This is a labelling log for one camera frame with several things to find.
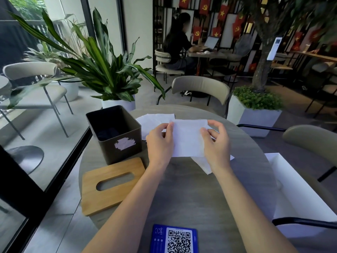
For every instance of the beige curved-back chair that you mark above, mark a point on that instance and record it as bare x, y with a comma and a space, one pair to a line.
200, 86

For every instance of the black window frame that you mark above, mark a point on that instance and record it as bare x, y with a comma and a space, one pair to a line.
21, 181

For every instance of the indoor tree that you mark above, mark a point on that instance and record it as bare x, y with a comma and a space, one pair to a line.
266, 50

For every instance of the large green leafy plant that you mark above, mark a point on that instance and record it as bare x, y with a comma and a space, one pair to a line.
102, 68

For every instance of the beige chair with black arms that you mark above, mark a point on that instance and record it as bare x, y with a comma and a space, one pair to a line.
310, 139

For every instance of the long wooden counter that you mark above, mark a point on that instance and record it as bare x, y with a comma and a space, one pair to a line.
316, 56

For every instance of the wooden cafe table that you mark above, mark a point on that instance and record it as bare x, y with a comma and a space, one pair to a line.
208, 54

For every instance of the wooden tissue box lid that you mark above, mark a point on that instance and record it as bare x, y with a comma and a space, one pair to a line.
105, 197

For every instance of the dark mesh chair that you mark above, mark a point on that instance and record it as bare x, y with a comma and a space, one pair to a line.
243, 44

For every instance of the white square planter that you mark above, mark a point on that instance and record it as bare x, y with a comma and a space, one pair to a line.
252, 121

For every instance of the row of red flags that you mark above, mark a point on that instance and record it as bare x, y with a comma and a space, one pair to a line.
223, 11

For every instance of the beige cafe chair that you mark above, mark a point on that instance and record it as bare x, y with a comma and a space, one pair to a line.
163, 67

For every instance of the small green shrub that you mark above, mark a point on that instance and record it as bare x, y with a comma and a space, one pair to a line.
256, 98

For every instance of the white open cardboard box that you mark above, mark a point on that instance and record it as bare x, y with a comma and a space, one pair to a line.
294, 181

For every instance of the black metal tissue box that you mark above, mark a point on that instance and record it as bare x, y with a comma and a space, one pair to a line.
115, 152

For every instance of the white bowl-shaped plant pot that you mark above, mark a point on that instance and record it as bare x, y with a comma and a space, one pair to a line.
70, 89

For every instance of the person's right thumb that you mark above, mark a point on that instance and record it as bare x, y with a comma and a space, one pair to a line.
208, 133

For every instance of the round grey table base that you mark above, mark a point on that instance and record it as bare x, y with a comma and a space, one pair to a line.
25, 158

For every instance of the person's left forearm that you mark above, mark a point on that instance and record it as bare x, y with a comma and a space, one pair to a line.
126, 208

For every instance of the person's left thumb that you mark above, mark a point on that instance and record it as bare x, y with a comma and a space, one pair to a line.
171, 132

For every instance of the open laptop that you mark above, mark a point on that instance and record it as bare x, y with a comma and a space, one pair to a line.
211, 42

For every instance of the white round plant pot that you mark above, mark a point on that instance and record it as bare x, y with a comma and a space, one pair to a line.
118, 104

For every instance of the person's left hand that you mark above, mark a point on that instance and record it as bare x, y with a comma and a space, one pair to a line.
158, 147

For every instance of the white paper napkin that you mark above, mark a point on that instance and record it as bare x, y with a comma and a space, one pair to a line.
187, 139
206, 164
152, 121

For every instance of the person's right forearm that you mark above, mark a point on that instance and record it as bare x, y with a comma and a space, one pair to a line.
244, 208

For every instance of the person's right hand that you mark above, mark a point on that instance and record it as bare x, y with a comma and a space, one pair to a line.
218, 150

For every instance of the blue code card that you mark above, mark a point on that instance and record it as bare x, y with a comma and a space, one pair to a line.
163, 238

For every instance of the beige chair with metal legs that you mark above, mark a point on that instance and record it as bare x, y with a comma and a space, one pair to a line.
29, 69

